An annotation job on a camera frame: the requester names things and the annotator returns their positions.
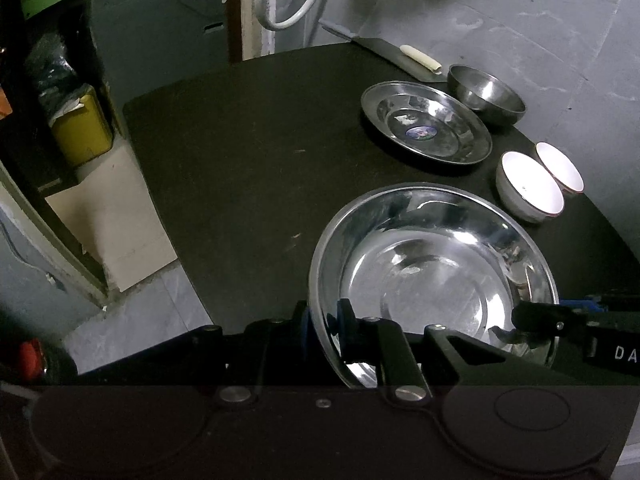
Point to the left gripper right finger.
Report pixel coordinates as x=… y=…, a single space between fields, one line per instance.
x=382 y=344

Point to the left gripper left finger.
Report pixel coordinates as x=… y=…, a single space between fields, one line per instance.
x=276 y=354

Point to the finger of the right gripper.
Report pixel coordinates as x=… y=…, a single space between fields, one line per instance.
x=593 y=345

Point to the large steel basin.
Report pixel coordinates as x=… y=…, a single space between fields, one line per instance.
x=421 y=254

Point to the white ceramic bowl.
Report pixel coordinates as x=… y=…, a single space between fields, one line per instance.
x=527 y=189
x=562 y=169

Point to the steel plate with sticker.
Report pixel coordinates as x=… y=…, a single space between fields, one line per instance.
x=427 y=122

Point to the small steel bowl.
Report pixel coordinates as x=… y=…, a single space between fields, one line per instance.
x=487 y=96

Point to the red capped bottle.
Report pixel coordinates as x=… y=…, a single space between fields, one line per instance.
x=33 y=359

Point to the yellow jerry can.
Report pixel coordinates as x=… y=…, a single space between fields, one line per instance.
x=80 y=128

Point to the white roll on cleaver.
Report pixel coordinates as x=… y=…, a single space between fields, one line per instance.
x=422 y=58

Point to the cleaver knife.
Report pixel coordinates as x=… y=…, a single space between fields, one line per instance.
x=385 y=50

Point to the dark cabinet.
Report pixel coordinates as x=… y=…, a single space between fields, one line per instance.
x=147 y=44

